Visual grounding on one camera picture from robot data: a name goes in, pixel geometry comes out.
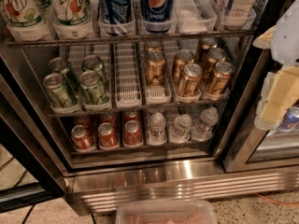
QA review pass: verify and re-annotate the blue pepsi bottle right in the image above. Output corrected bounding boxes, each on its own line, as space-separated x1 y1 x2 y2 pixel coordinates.
140 0 174 34

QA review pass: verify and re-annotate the stainless steel fridge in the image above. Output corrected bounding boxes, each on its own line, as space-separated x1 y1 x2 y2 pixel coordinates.
0 0 299 215

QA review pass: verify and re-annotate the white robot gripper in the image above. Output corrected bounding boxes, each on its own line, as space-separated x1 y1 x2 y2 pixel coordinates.
253 0 299 130

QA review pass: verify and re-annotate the green can front right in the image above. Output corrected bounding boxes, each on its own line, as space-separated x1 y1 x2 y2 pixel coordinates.
79 70 108 105

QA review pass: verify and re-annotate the red can front right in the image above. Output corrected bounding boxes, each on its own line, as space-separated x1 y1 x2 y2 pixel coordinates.
124 120 142 146

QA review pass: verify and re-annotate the empty white shelf tray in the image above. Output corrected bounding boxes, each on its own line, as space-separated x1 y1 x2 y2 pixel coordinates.
114 43 142 108

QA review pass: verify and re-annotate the water bottle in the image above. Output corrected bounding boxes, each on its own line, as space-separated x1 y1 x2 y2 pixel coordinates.
149 112 166 146
169 114 192 144
192 106 219 142

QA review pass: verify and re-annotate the orange cable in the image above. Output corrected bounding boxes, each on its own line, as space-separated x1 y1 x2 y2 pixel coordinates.
255 192 299 207

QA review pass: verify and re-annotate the blue pepsi bottle left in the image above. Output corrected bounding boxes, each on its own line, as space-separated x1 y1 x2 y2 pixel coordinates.
100 0 132 35

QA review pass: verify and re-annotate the red can front left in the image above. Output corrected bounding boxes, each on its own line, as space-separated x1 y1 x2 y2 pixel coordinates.
71 125 94 152

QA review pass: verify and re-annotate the clear plastic food container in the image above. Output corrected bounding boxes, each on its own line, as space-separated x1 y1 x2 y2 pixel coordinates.
115 200 218 224

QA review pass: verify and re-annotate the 7up bottle right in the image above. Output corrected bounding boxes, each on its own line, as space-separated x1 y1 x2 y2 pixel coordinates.
52 0 91 27

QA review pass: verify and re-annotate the water bottle middle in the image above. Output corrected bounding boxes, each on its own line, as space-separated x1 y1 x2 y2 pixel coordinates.
169 114 192 144

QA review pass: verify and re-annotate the green can back right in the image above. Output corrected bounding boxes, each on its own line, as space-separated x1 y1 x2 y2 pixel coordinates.
82 54 107 81

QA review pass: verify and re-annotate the blue pepsi can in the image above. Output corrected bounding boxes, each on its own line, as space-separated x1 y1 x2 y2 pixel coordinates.
278 106 299 132

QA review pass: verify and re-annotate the red can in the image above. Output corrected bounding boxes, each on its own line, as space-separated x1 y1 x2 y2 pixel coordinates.
124 120 142 146
98 122 119 149
71 125 94 152

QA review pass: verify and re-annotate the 7up bottle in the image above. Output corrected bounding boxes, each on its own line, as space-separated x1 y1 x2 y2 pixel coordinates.
52 0 91 27
1 0 47 32

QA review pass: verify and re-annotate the white labelled bottle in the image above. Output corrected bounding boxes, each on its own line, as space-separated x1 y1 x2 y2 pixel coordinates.
223 0 255 30

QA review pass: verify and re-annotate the water bottle left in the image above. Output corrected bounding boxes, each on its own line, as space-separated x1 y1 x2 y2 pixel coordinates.
149 112 166 146

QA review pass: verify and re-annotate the blue pepsi bottle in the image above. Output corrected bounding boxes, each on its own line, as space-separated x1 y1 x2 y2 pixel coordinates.
100 0 132 35
140 0 174 34

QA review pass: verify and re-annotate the red can front middle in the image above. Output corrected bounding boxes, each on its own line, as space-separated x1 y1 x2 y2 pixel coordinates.
98 122 119 149

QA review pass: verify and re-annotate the water bottle right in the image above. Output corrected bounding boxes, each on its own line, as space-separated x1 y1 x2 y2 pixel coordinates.
192 106 219 142

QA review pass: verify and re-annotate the green can back left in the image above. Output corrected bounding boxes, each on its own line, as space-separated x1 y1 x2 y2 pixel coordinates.
49 57 79 93

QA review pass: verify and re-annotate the green can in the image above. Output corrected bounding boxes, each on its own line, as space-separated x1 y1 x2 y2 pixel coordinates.
82 54 107 81
42 73 78 108
49 57 79 93
79 70 108 105

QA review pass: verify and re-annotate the green can front left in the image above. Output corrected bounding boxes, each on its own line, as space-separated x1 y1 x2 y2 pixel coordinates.
42 73 78 108

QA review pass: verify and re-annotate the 7up bottle left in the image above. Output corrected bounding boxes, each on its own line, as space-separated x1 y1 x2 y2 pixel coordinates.
1 0 47 32

